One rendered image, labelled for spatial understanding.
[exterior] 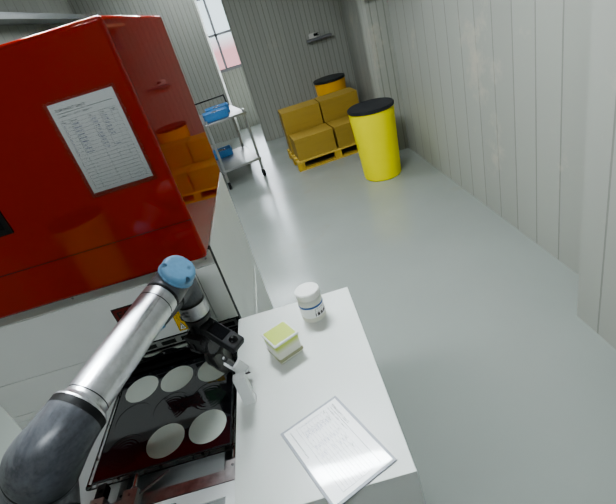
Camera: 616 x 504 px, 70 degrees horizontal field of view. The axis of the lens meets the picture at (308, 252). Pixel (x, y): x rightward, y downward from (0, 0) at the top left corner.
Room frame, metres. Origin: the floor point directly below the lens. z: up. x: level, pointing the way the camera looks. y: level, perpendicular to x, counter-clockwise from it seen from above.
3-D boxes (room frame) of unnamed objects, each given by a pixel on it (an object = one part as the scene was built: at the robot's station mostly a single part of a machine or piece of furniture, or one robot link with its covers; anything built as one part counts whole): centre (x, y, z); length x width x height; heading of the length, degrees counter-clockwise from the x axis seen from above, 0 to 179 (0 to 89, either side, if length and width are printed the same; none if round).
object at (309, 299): (1.02, 0.04, 1.01); 0.07 x 0.07 x 0.10
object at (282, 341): (0.91, 0.13, 1.00); 0.07 x 0.07 x 0.07; 26
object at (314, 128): (5.46, -0.67, 0.32); 1.08 x 0.77 x 0.64; 90
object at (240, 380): (0.79, 0.24, 1.03); 0.06 x 0.04 x 0.13; 179
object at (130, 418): (0.91, 0.48, 0.90); 0.34 x 0.34 x 0.01; 89
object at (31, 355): (1.14, 0.67, 1.02); 0.81 x 0.03 x 0.40; 89
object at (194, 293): (0.98, 0.33, 1.21); 0.09 x 0.08 x 0.11; 150
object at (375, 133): (4.26, -0.99, 0.36); 0.47 x 0.45 x 0.72; 0
